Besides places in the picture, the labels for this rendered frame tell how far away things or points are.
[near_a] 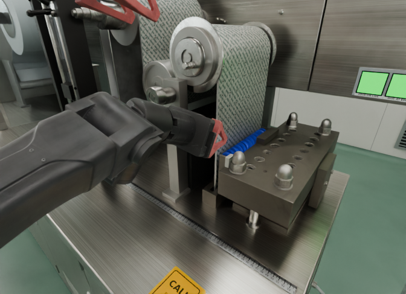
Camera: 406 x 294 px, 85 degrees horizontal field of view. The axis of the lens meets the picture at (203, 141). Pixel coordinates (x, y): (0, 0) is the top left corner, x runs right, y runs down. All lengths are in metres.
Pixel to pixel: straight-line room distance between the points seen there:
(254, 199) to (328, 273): 1.30
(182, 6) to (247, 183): 0.52
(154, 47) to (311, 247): 0.60
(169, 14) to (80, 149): 0.54
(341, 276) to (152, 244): 1.39
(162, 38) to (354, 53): 0.49
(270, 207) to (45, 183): 0.37
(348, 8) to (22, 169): 0.69
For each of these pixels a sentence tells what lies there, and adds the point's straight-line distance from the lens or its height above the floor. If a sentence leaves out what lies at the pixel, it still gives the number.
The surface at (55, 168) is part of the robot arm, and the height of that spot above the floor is 1.20.
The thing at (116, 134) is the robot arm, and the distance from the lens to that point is 0.22.
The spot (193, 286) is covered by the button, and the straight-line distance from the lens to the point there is 0.43.
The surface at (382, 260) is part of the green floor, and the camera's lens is 1.96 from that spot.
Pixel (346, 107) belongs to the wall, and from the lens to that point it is 3.14.
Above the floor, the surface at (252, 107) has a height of 1.11.
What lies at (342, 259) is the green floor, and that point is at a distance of 1.83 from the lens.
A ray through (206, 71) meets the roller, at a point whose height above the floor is 1.23.
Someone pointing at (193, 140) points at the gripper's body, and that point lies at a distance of 0.37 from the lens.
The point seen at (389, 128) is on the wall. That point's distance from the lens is 3.17.
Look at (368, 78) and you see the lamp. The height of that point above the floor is 1.19.
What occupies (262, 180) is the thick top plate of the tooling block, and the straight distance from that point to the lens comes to 0.47.
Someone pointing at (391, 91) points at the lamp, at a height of 1.17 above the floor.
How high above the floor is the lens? 1.30
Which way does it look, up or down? 26 degrees down
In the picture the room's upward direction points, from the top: straight up
